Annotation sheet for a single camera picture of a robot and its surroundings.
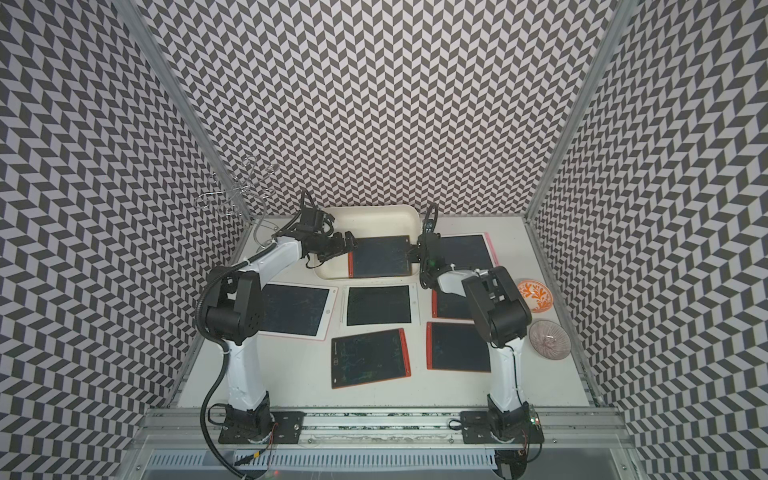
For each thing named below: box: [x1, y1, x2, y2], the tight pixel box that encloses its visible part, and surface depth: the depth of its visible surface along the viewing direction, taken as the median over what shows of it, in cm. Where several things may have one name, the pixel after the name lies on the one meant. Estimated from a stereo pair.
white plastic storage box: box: [314, 205, 420, 280], surface depth 106 cm
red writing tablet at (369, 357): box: [331, 328, 411, 389], surface depth 86 cm
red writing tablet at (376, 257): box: [348, 235, 412, 279], surface depth 104 cm
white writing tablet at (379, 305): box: [339, 282, 421, 327], surface depth 96 cm
